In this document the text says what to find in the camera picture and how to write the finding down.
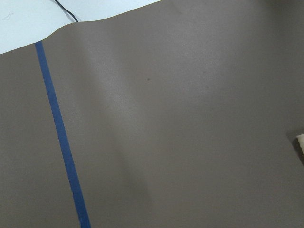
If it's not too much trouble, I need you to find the beige long sleeve shirt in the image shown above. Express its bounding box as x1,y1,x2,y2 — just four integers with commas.
296,134,304,152

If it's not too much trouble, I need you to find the black table cable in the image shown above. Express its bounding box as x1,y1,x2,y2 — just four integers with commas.
54,0,79,22

